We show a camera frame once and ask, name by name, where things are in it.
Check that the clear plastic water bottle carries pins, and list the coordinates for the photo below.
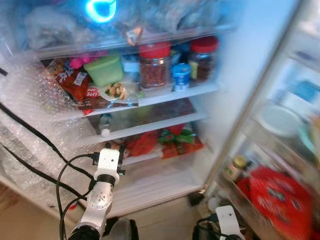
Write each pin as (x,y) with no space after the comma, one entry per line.
(105,125)

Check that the fridge door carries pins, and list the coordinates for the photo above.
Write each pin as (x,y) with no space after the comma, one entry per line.
(285,55)

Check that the white-edged glass fridge shelf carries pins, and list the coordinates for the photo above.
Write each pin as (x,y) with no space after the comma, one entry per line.
(190,92)
(165,125)

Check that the red plastic packet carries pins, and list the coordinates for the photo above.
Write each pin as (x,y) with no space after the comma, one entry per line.
(145,145)

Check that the white crisper drawer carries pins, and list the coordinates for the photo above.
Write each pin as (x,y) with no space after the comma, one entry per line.
(155,185)

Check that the clear bag of nuts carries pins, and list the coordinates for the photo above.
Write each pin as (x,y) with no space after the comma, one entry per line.
(117,91)

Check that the red green wrapped packet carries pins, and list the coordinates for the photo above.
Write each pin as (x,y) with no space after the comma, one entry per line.
(180,142)

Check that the dark grey robot leg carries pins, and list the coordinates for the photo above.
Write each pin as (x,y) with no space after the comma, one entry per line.
(122,231)

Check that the red snack packet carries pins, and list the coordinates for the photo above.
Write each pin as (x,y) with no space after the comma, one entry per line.
(75,85)

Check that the green plastic container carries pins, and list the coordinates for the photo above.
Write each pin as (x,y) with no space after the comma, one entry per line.
(104,71)

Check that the blue plastic tub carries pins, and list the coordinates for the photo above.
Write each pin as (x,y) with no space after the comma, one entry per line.
(131,65)

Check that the wide red-lid jar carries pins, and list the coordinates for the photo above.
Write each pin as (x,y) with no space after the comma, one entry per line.
(155,70)

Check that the pink small object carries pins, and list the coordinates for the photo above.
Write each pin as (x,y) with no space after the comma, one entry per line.
(76,62)

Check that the clear bubble wrap sheet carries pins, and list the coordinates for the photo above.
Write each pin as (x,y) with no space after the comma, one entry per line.
(30,95)

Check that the blue white small cup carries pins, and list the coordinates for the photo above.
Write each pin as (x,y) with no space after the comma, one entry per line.
(181,77)

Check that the blue carton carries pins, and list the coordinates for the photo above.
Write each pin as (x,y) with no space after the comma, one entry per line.
(306,91)

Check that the yellow-lid glass jar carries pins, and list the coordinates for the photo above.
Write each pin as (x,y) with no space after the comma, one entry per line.
(236,170)

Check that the dark red-lid jar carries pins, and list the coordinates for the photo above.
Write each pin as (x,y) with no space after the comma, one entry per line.
(204,65)

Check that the clear freezer tray shelf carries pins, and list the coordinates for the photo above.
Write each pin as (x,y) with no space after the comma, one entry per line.
(165,37)

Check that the white round bowl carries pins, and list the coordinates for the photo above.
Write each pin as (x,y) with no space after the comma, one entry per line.
(280,121)

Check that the grey frozen food bag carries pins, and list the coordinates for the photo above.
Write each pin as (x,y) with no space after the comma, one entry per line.
(50,27)

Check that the large red printed bag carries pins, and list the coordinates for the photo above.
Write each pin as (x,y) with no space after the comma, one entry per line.
(277,205)

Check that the clear frozen food bag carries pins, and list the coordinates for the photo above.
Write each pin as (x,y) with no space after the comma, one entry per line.
(185,15)

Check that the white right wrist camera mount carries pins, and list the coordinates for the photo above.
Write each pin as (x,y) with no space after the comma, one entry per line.
(227,222)

